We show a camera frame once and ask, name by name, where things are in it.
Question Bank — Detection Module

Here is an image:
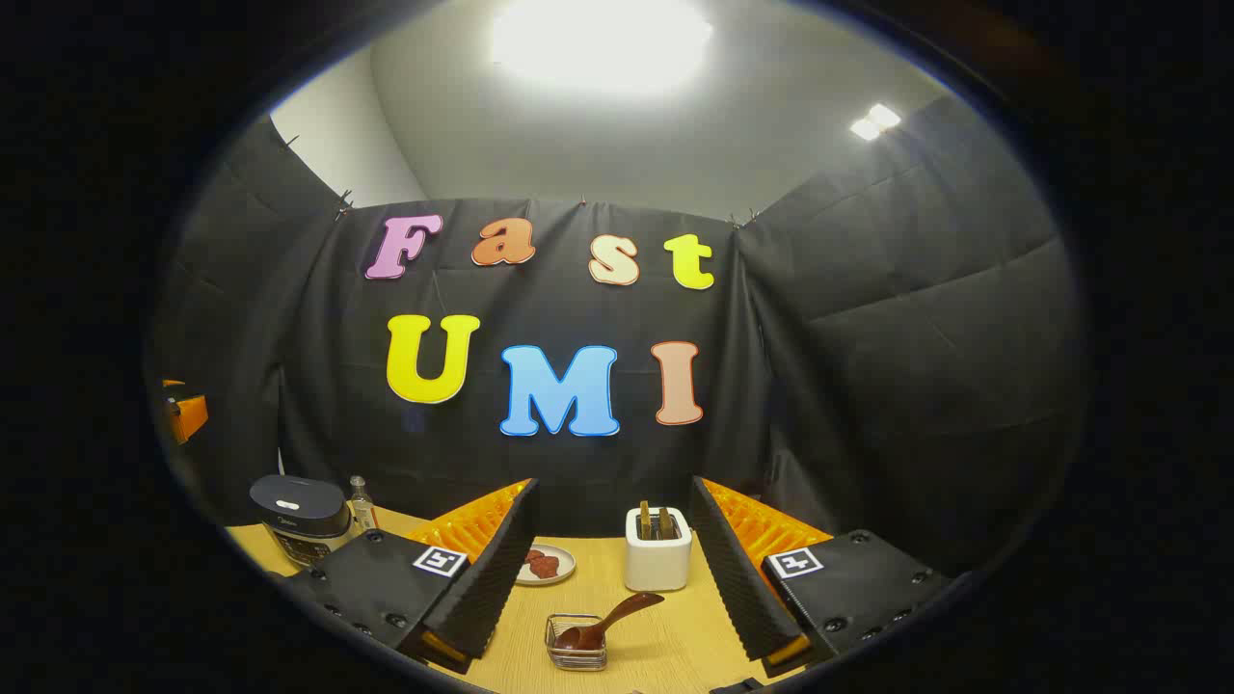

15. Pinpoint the large ceiling light panel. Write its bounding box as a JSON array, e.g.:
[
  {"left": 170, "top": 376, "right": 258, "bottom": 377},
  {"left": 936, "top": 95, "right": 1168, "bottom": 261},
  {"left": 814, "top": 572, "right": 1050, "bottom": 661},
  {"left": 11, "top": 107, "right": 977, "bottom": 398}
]
[{"left": 492, "top": 0, "right": 714, "bottom": 93}]

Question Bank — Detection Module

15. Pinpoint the white round plate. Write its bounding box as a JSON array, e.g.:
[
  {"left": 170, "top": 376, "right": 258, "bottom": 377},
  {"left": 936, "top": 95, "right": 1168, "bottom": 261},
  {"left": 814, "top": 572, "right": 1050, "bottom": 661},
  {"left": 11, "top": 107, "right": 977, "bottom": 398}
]
[{"left": 516, "top": 543, "right": 577, "bottom": 586}]

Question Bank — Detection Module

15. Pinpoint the white toaster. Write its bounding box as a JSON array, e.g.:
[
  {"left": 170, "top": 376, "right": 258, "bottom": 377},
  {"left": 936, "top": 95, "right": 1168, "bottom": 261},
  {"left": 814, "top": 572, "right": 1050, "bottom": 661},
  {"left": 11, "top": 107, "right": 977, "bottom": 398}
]
[{"left": 625, "top": 506, "right": 693, "bottom": 592}]

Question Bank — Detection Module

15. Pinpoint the black backdrop cloth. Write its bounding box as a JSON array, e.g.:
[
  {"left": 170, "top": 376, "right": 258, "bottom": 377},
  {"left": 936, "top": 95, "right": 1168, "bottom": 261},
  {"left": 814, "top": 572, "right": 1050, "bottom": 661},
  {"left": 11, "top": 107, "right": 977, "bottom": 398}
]
[{"left": 145, "top": 93, "right": 1090, "bottom": 579}]

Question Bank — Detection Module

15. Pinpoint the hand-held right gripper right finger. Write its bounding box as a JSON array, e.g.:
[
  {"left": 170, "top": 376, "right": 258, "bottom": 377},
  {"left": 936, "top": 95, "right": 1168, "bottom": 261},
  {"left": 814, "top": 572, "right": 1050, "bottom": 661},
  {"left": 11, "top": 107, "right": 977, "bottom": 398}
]
[{"left": 689, "top": 475, "right": 951, "bottom": 679}]

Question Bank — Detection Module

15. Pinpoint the small ceiling light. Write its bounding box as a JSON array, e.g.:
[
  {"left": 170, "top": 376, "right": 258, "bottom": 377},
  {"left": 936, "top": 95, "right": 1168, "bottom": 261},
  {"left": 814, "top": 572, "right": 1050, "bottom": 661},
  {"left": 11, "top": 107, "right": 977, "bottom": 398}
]
[{"left": 850, "top": 103, "right": 902, "bottom": 142}]

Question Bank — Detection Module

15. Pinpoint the dark lidded rice cooker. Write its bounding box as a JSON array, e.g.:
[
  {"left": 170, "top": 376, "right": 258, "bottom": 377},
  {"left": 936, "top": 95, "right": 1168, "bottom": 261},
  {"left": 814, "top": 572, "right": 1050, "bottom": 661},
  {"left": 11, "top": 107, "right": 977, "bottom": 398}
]
[{"left": 249, "top": 474, "right": 356, "bottom": 570}]

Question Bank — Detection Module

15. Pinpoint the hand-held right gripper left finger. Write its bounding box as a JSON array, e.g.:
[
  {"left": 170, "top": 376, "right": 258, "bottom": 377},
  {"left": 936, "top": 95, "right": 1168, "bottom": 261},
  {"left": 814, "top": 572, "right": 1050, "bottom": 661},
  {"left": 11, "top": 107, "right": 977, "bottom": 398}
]
[{"left": 284, "top": 479, "right": 541, "bottom": 676}]

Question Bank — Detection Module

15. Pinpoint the small clear glass bottle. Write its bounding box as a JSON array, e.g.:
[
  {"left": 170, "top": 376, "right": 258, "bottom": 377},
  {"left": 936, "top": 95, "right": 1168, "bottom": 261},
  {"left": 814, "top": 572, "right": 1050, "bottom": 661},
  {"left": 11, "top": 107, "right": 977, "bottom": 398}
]
[{"left": 349, "top": 475, "right": 379, "bottom": 533}]

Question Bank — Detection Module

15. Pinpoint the brown wooden spoon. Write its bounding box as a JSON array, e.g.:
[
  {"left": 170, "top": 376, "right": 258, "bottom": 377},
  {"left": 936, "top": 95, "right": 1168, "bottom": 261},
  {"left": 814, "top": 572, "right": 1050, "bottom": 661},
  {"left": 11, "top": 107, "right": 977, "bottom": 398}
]
[{"left": 556, "top": 592, "right": 665, "bottom": 652}]

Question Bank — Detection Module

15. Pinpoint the metal wire chopstick holder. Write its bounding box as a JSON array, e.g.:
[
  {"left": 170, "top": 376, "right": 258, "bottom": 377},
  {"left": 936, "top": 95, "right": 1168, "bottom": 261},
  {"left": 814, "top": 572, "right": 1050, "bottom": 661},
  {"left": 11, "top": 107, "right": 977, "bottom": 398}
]
[{"left": 545, "top": 613, "right": 608, "bottom": 671}]

